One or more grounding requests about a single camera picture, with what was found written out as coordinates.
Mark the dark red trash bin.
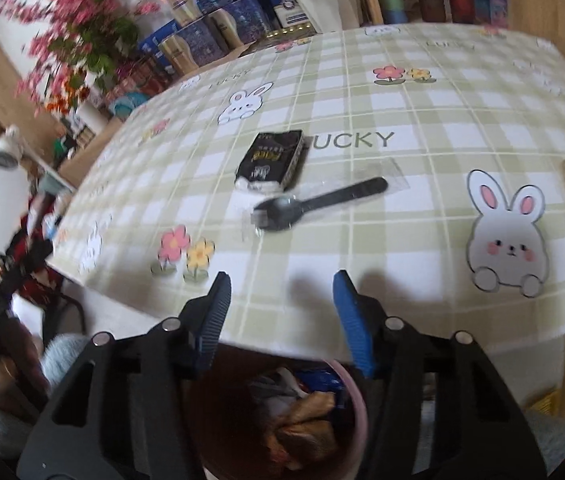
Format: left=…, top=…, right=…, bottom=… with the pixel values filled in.
left=188, top=346, right=368, bottom=479

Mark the left hand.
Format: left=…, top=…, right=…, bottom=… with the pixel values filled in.
left=0, top=318, right=49, bottom=425

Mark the blue coffee box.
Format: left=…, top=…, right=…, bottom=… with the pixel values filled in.
left=296, top=366, right=345, bottom=393

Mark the crumpled grey paper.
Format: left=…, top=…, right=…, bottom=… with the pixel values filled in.
left=249, top=367, right=309, bottom=422

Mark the white desk fan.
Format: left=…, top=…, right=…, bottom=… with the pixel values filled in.
left=0, top=118, right=76, bottom=194

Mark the black plastic spork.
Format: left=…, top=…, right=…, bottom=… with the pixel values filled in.
left=250, top=177, right=389, bottom=232

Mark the crumpled red snack bag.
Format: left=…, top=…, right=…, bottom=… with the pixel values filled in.
left=264, top=392, right=339, bottom=470

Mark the black tissue pack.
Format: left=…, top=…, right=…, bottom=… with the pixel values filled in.
left=235, top=130, right=305, bottom=195

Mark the white cylindrical vase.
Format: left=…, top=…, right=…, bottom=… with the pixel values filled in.
left=76, top=101, right=111, bottom=136

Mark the green plaid bunny tablecloth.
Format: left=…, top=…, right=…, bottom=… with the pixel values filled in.
left=50, top=24, right=565, bottom=359

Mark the orange flower bunch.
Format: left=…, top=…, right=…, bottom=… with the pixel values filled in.
left=45, top=72, right=90, bottom=115

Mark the pink cherry blossom bouquet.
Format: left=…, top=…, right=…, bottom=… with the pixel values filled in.
left=0, top=0, right=160, bottom=110

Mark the blue gold gift box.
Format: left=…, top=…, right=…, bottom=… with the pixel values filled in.
left=159, top=18, right=229, bottom=76

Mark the green foil tray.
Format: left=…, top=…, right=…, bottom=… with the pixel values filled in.
left=263, top=23, right=316, bottom=44

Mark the dark drink cup white lid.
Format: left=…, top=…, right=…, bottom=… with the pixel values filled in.
left=450, top=0, right=475, bottom=24

